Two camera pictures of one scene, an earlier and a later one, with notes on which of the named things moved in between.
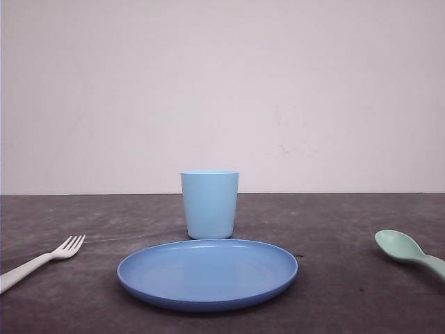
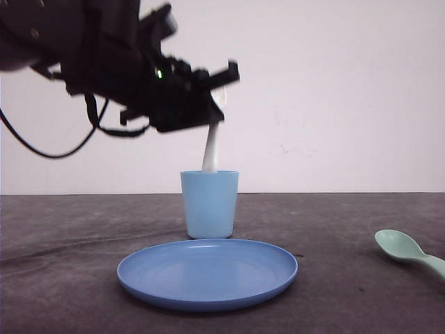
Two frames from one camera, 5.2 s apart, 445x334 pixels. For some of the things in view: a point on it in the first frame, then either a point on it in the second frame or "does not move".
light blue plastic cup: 211,202 does not move
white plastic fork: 66,250 -> 210,161
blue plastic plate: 206,275 does not move
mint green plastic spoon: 402,246 does not move
